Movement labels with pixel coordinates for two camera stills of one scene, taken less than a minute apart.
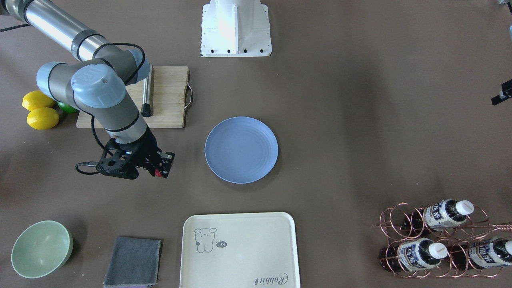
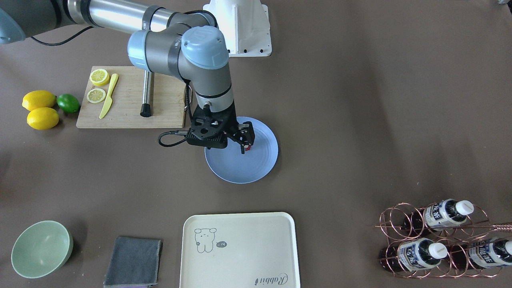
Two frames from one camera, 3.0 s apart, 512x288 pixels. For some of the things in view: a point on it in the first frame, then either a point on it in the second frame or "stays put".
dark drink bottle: (486, 254) stays put
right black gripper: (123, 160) -> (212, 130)
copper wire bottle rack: (447, 238) stays put
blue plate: (241, 150) stays put
